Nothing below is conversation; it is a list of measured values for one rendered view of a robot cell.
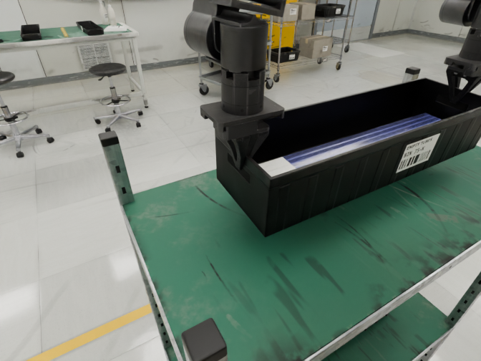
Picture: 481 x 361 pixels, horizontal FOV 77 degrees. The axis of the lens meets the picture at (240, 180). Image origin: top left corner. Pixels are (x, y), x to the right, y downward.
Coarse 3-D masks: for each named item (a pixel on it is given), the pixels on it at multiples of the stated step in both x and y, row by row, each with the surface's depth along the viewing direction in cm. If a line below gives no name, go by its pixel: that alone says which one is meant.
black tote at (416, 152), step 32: (352, 96) 64; (384, 96) 69; (416, 96) 76; (448, 96) 70; (480, 96) 65; (288, 128) 60; (320, 128) 64; (352, 128) 70; (416, 128) 52; (448, 128) 57; (480, 128) 64; (224, 160) 52; (256, 160) 60; (320, 160) 43; (352, 160) 47; (384, 160) 52; (416, 160) 57; (256, 192) 44; (288, 192) 43; (320, 192) 47; (352, 192) 52; (256, 224) 48; (288, 224) 47
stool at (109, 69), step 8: (104, 64) 290; (112, 64) 291; (120, 64) 291; (96, 72) 273; (104, 72) 272; (112, 72) 275; (120, 72) 280; (112, 88) 295; (112, 96) 299; (128, 96) 311; (104, 104) 294; (120, 104) 295; (120, 112) 311; (128, 112) 318; (96, 120) 311; (112, 120) 300; (136, 120) 304
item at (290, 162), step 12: (408, 120) 70; (420, 120) 70; (432, 120) 70; (372, 132) 65; (384, 132) 65; (396, 132) 65; (324, 144) 60; (336, 144) 60; (348, 144) 60; (360, 144) 60; (288, 156) 56; (300, 156) 56; (312, 156) 57; (324, 156) 57; (264, 168) 53; (276, 168) 53; (288, 168) 53
